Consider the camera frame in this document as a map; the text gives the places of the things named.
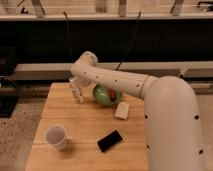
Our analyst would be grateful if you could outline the clear plastic bottle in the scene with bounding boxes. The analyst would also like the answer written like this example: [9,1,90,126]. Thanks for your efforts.
[69,77,83,103]

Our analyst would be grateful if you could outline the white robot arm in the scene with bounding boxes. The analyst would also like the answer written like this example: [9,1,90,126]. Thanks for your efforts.
[71,51,205,171]

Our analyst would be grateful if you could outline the red pepper in bowl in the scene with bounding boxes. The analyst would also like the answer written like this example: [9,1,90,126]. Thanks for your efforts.
[108,89,117,101]

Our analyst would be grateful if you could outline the green bowl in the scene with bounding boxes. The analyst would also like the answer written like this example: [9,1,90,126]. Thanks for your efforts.
[93,84,122,106]

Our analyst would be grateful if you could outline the white sponge block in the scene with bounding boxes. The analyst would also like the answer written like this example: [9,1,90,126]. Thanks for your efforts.
[115,102,129,120]

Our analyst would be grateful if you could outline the black smartphone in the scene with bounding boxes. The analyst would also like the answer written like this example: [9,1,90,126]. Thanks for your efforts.
[97,130,122,152]

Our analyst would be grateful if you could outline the white paper cup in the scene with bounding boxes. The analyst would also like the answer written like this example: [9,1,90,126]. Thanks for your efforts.
[44,125,68,150]

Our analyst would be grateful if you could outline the right black cable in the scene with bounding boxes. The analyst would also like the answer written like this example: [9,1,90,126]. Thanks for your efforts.
[114,10,142,72]

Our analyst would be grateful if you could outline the black cable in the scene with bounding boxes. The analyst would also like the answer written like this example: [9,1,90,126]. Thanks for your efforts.
[62,11,75,64]
[114,10,142,72]

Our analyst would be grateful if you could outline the left black cable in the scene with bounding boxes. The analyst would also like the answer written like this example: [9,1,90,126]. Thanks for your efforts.
[62,11,75,64]

